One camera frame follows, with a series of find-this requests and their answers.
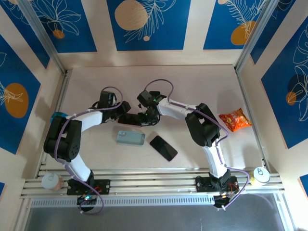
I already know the light blue phone case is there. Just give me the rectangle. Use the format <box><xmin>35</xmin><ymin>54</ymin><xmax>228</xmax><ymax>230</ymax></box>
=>
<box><xmin>116</xmin><ymin>130</ymin><xmax>146</xmax><ymax>147</ymax></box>

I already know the aluminium corner post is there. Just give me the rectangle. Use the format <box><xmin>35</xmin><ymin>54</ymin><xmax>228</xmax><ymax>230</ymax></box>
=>
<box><xmin>234</xmin><ymin>0</ymin><xmax>277</xmax><ymax>74</ymax></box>
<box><xmin>18</xmin><ymin>0</ymin><xmax>67</xmax><ymax>76</ymax></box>

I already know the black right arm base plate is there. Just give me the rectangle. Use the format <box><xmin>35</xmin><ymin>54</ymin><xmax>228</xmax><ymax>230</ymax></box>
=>
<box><xmin>194</xmin><ymin>176</ymin><xmax>239</xmax><ymax>193</ymax></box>

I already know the grey metal panel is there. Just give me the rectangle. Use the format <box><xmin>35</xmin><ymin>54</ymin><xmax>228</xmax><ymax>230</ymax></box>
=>
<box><xmin>24</xmin><ymin>204</ymin><xmax>295</xmax><ymax>231</ymax></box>

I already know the orange snack bag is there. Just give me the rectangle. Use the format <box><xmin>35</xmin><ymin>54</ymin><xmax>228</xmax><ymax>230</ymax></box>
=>
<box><xmin>218</xmin><ymin>107</ymin><xmax>253</xmax><ymax>132</ymax></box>

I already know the yellow drink can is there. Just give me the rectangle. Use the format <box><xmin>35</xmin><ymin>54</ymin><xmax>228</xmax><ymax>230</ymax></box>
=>
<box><xmin>250</xmin><ymin>167</ymin><xmax>271</xmax><ymax>186</ymax></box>

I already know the blue plastic cup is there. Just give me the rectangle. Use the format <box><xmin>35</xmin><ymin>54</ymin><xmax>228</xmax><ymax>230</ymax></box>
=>
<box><xmin>51</xmin><ymin>112</ymin><xmax>67</xmax><ymax>121</ymax></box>

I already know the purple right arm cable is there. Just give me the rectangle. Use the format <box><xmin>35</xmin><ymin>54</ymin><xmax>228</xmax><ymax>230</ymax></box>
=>
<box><xmin>145</xmin><ymin>79</ymin><xmax>253</xmax><ymax>211</ymax></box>

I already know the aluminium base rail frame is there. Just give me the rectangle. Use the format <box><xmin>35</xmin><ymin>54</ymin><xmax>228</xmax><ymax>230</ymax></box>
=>
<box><xmin>20</xmin><ymin>168</ymin><xmax>287</xmax><ymax>199</ymax></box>

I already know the black phone light edge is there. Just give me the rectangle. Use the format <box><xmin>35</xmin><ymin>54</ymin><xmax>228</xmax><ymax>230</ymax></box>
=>
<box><xmin>119</xmin><ymin>113</ymin><xmax>142</xmax><ymax>127</ymax></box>

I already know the aluminium side rail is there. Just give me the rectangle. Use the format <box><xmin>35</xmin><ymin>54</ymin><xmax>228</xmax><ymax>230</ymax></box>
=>
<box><xmin>234</xmin><ymin>66</ymin><xmax>268</xmax><ymax>167</ymax></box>
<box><xmin>36</xmin><ymin>68</ymin><xmax>73</xmax><ymax>179</ymax></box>

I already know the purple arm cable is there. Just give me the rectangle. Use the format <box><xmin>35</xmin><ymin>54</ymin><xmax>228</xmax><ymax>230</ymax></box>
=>
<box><xmin>54</xmin><ymin>86</ymin><xmax>124</xmax><ymax>216</ymax></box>
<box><xmin>145</xmin><ymin>79</ymin><xmax>253</xmax><ymax>211</ymax></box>

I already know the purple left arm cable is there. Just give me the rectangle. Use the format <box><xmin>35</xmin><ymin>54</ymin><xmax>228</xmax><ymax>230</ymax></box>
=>
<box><xmin>54</xmin><ymin>86</ymin><xmax>124</xmax><ymax>216</ymax></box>

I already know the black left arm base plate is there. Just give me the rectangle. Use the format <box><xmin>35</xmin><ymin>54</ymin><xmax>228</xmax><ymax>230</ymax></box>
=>
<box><xmin>66</xmin><ymin>179</ymin><xmax>111</xmax><ymax>195</ymax></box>

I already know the black phone pink edge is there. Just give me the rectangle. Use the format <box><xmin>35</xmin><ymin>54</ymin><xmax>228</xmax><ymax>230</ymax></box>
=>
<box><xmin>149</xmin><ymin>135</ymin><xmax>179</xmax><ymax>162</ymax></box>

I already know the pink drink can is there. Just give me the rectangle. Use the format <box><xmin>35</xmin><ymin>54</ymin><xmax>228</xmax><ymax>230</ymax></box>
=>
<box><xmin>41</xmin><ymin>172</ymin><xmax>64</xmax><ymax>192</ymax></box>

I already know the slotted grey cable duct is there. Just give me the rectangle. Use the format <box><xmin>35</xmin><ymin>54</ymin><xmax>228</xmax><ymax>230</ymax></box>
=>
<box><xmin>30</xmin><ymin>194</ymin><xmax>281</xmax><ymax>208</ymax></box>

